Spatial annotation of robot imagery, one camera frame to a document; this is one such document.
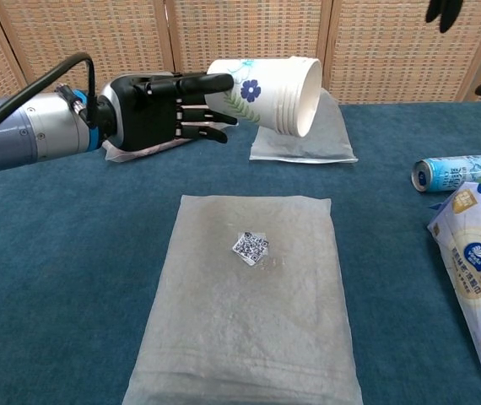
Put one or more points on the QR code sticker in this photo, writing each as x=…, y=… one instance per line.
x=250, y=246

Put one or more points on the blue table cloth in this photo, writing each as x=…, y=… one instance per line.
x=55, y=253

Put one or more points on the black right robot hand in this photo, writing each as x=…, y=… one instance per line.
x=449, y=14

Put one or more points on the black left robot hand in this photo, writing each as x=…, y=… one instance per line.
x=147, y=114

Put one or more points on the white flower print paper cup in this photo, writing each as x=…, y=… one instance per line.
x=261, y=105

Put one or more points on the light blue drink can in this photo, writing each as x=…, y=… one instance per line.
x=455, y=173

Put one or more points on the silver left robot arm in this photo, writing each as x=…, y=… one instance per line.
x=25, y=131

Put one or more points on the woven bamboo folding screen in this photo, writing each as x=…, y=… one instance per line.
x=392, y=50

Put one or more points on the bagged dark grey cloth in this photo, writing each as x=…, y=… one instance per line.
x=329, y=139

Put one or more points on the bagged grey towel with sticker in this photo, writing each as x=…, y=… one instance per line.
x=244, y=320

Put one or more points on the bagged pink cloth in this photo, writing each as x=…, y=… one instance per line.
x=116, y=154

